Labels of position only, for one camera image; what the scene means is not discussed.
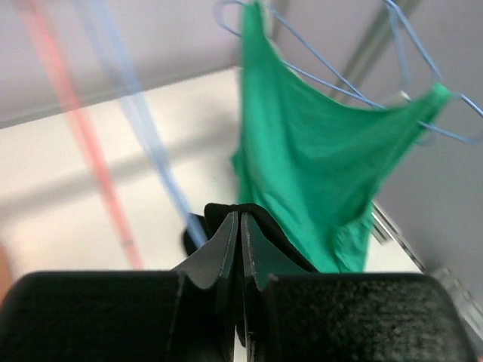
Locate green tank top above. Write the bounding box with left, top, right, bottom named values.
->
left=232, top=2, right=452, bottom=273

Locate pink wire hanger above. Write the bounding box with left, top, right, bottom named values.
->
left=18, top=1, right=144, bottom=270

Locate black tank top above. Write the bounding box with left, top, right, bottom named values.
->
left=179, top=202, right=318, bottom=273

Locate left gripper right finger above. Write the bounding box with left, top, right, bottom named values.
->
left=241, top=213, right=313, bottom=291

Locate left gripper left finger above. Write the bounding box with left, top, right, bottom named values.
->
left=172, top=213, right=238, bottom=290

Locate blue empty wire hanger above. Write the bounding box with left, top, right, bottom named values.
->
left=383, top=0, right=442, bottom=91

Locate blue hanger with green top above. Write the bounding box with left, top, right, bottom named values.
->
left=214, top=1, right=482, bottom=146

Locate blue wire hanger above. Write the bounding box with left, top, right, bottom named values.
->
left=383, top=0, right=442, bottom=91
left=77, top=0, right=208, bottom=246

